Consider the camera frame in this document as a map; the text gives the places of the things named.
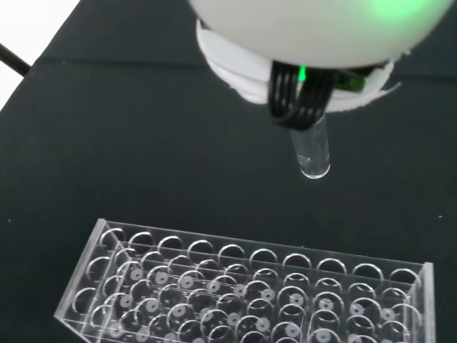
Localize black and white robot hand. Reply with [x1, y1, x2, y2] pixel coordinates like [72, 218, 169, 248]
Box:
[187, 0, 448, 130]

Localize clear plastic test tube rack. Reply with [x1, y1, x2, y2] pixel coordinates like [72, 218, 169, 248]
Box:
[53, 218, 437, 343]

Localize black bench cloth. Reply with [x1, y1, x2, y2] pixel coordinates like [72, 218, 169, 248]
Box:
[0, 0, 457, 343]

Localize black tripod leg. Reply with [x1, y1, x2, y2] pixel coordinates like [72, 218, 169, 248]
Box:
[0, 42, 32, 76]

